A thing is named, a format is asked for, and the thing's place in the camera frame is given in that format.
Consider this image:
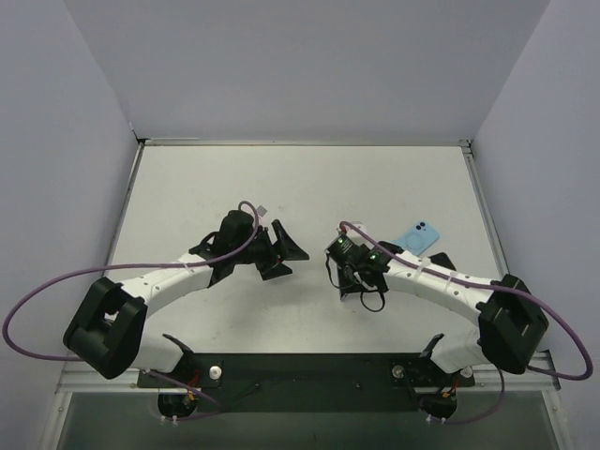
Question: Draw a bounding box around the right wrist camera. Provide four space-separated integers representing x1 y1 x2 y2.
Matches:
338 220 365 233

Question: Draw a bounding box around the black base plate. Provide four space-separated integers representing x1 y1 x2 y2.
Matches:
137 352 474 414

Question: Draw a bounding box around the aluminium front rail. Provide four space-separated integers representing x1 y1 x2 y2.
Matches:
55 361 139 394

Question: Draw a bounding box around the light blue phone case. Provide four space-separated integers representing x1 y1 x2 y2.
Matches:
392 220 440 256

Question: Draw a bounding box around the phone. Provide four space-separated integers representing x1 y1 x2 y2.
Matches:
428 252 457 272

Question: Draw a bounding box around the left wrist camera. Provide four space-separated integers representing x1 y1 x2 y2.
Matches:
257 205 268 218

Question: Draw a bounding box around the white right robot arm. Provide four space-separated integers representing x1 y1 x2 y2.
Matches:
325 233 548 374

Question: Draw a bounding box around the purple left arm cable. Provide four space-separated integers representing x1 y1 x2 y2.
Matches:
2 200 263 421

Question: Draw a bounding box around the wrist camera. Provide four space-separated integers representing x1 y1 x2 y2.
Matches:
257 205 268 218
338 220 365 233

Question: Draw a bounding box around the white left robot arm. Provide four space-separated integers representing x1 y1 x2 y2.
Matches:
63 210 309 386

